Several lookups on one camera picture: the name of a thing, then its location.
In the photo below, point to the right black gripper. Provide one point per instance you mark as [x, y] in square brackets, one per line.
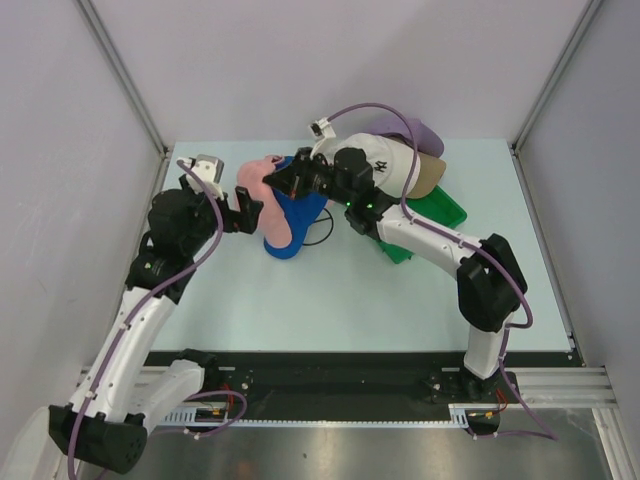
[293, 178]

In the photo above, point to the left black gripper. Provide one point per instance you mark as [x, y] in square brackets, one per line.
[245, 219]

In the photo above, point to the pink LA cap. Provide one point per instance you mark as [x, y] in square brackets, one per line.
[272, 223]

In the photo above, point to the blue mesh cap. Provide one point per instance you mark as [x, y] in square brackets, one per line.
[300, 214]

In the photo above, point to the white NY cap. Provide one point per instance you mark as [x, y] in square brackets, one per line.
[390, 160]

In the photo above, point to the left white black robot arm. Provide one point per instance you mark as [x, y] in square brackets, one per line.
[107, 422]

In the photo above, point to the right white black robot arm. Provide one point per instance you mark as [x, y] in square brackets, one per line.
[490, 283]

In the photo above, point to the purple cap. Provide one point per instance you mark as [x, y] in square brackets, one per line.
[427, 141]

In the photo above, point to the tan cap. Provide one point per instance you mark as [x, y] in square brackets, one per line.
[429, 172]

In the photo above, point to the green plastic tray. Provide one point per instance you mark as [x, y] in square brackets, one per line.
[437, 206]

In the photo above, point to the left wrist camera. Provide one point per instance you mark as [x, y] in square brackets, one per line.
[204, 172]

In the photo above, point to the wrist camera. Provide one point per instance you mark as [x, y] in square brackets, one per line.
[204, 172]
[322, 131]

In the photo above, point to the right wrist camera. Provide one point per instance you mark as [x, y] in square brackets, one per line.
[322, 131]

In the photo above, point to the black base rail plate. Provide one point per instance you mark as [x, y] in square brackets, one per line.
[362, 387]

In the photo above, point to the left aluminium corner post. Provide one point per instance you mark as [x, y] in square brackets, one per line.
[107, 47]

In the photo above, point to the aluminium corner post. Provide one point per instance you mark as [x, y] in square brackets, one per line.
[560, 67]
[107, 47]

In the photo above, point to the aluminium frame beam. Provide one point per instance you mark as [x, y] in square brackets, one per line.
[560, 385]

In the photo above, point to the right aluminium corner post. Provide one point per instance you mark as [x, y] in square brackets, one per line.
[560, 67]

